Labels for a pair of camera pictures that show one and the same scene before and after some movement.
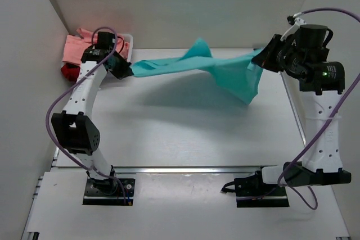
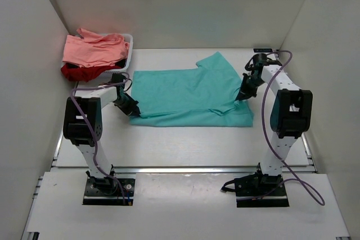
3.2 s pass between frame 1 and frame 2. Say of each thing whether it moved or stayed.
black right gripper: moved
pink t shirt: stayed
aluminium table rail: stayed
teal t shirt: moved
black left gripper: moved
